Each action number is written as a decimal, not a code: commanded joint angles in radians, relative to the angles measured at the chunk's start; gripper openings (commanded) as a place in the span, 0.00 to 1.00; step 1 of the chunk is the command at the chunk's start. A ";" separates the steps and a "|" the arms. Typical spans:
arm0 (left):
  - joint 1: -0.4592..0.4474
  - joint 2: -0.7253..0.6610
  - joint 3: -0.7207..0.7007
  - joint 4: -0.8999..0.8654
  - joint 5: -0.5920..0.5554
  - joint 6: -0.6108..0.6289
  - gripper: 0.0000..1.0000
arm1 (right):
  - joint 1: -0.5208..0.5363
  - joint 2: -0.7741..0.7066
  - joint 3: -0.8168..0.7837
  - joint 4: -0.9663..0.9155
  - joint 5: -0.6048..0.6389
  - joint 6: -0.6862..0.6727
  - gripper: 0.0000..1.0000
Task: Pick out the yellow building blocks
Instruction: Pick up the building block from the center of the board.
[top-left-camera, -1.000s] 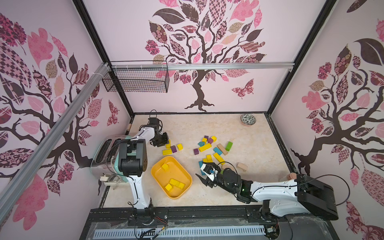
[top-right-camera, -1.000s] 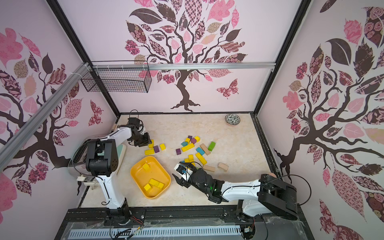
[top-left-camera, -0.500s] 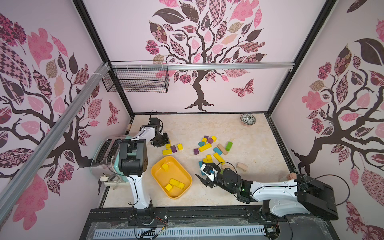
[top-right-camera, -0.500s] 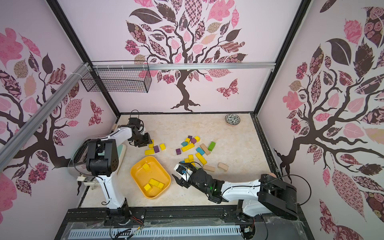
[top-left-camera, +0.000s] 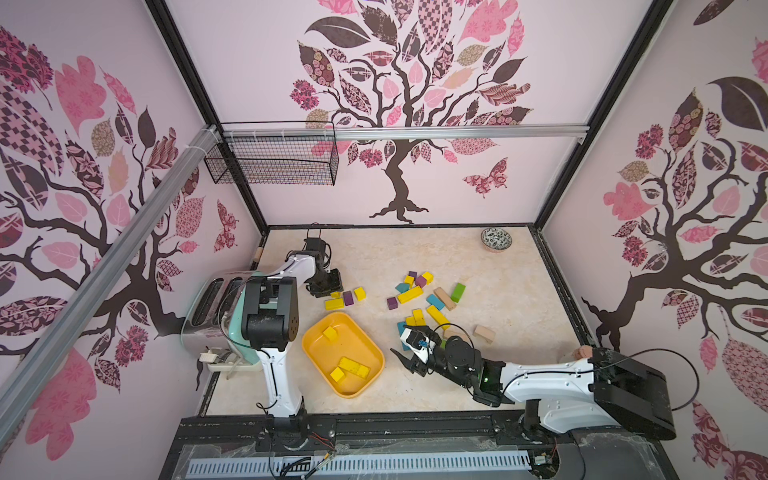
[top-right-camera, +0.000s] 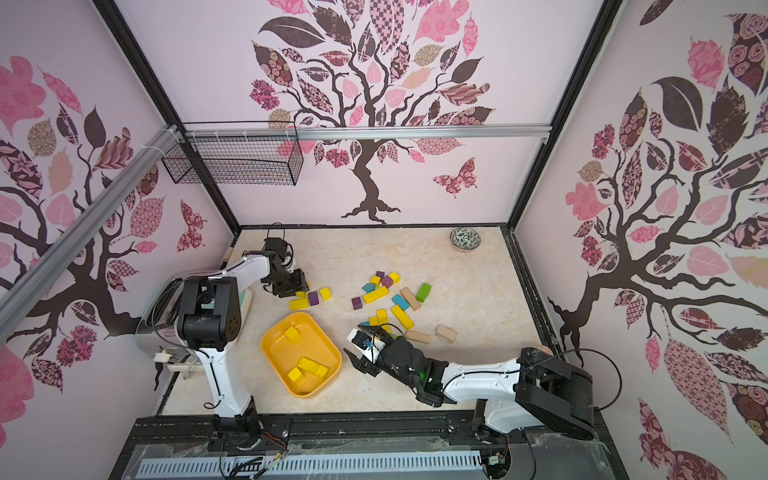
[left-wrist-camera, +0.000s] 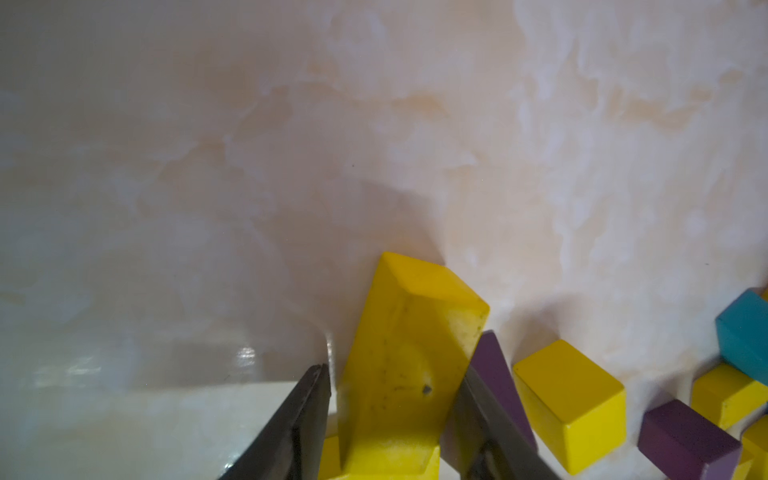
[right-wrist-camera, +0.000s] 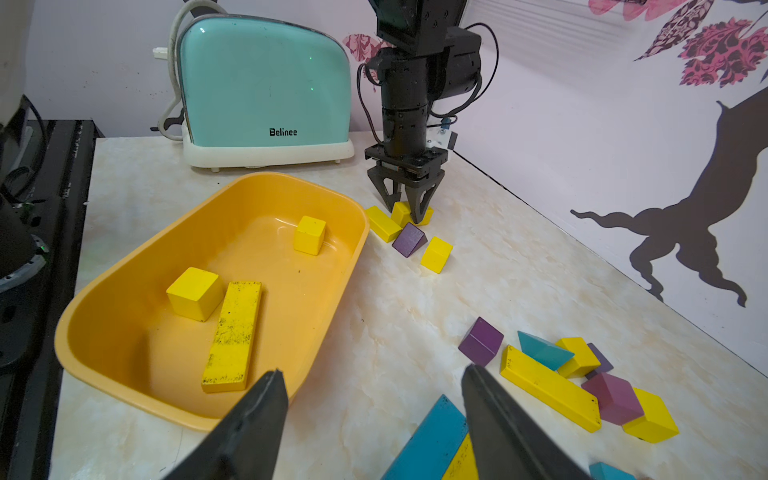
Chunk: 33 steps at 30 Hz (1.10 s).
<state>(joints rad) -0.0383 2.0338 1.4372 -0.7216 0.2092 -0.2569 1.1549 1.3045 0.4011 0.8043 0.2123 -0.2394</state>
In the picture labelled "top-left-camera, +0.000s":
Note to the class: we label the tan long block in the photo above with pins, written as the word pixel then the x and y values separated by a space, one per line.
pixel 445 298

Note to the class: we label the aluminium frame rail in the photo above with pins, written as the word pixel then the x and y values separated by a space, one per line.
pixel 29 378

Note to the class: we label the mint green toaster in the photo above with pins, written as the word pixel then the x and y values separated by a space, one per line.
pixel 210 325

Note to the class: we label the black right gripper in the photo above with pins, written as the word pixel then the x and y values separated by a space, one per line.
pixel 417 361

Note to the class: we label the beige wooden block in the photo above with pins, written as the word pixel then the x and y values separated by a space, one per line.
pixel 485 333

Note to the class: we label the yellow plastic tray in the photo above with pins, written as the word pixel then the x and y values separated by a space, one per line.
pixel 345 356

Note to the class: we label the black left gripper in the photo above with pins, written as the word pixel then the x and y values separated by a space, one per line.
pixel 336 286

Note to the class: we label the yellow flat block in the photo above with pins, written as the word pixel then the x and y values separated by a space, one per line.
pixel 334 304

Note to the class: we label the green block upper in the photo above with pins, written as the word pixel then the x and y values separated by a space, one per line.
pixel 458 292

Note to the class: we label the black wire basket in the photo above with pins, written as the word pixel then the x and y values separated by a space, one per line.
pixel 302 153

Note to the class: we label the purple triangle block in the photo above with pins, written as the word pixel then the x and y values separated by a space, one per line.
pixel 348 298

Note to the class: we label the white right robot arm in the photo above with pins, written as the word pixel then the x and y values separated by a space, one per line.
pixel 604 389

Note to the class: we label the long yellow block upper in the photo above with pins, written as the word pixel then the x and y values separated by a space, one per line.
pixel 410 295

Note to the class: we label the patterned ceramic bowl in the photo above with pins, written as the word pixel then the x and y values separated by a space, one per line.
pixel 495 239

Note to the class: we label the white cable duct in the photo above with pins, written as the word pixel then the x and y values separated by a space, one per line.
pixel 356 465

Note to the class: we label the teal small block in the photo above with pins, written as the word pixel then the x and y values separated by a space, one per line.
pixel 436 302

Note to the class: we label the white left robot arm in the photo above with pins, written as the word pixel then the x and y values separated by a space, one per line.
pixel 269 318

